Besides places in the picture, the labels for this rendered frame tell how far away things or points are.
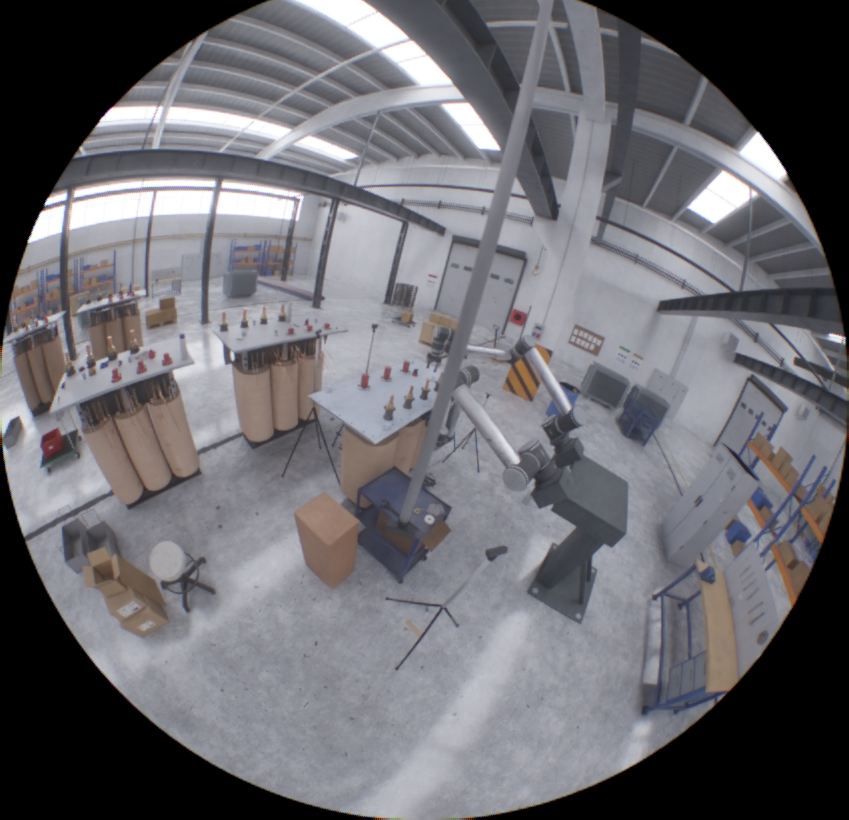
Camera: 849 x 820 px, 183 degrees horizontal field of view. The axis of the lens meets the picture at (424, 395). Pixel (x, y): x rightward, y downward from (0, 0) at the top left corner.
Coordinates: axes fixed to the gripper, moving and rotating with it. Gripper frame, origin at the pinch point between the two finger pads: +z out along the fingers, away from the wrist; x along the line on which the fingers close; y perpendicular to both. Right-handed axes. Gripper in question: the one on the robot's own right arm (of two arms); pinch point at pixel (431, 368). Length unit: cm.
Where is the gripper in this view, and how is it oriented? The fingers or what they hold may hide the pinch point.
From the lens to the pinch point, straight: 239.9
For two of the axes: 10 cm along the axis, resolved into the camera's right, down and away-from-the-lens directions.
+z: -2.3, 8.6, 4.5
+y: -6.3, 2.2, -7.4
